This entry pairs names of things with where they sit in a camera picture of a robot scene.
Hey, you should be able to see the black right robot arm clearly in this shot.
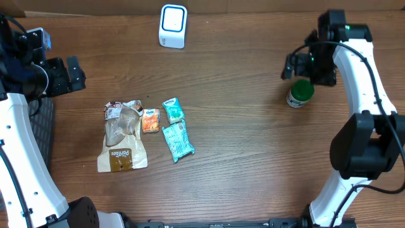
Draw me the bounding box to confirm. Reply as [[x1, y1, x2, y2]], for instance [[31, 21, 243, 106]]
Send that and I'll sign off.
[[270, 9, 404, 227]]

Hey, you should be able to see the grey plastic mesh basket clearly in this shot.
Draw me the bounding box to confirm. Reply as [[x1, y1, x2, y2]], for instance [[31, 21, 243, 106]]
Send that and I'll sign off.
[[29, 98, 55, 170]]

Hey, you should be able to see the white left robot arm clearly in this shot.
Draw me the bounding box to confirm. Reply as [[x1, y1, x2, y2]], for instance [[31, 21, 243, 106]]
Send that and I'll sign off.
[[1, 20, 135, 227]]

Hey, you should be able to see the small teal tissue packet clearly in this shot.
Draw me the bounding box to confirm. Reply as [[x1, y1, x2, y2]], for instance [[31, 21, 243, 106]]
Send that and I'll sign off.
[[162, 98, 185, 124]]

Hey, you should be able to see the teal snack packet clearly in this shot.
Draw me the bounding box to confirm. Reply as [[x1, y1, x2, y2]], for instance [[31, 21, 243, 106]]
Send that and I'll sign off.
[[162, 120, 195, 163]]

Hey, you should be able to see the orange tissue packet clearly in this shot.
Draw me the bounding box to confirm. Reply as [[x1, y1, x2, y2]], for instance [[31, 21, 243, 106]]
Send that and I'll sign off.
[[142, 108, 160, 133]]

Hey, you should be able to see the brown paper bread bag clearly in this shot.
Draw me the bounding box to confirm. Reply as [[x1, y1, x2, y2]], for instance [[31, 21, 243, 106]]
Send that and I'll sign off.
[[97, 100, 148, 173]]

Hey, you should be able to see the green lid jar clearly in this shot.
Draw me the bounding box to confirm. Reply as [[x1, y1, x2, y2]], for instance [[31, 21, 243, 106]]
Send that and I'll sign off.
[[286, 79, 315, 108]]

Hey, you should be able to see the white barcode scanner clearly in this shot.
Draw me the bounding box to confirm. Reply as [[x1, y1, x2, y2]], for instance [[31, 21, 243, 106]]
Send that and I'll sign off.
[[158, 4, 188, 49]]

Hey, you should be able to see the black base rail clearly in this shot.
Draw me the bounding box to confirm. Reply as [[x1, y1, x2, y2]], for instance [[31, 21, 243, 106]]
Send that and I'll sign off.
[[134, 217, 358, 228]]

